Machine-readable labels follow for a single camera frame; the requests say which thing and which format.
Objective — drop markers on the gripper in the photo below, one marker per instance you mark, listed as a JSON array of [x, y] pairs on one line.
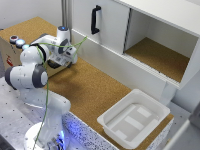
[[70, 55]]

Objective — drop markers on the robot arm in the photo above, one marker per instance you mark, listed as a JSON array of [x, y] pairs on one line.
[[25, 76]]

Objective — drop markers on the wooden drawer box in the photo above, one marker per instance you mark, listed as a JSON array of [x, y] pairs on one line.
[[35, 26]]

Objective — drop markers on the green button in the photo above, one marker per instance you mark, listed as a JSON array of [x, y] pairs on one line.
[[25, 46]]

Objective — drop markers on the white sliding door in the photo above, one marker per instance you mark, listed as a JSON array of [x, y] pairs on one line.
[[111, 23]]

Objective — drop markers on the red button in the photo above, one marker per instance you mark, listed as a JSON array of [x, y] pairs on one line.
[[13, 39]]

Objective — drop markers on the white cabinet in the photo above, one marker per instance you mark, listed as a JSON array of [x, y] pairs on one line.
[[151, 75]]

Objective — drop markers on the white plastic box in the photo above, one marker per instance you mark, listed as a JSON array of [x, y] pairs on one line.
[[133, 121]]

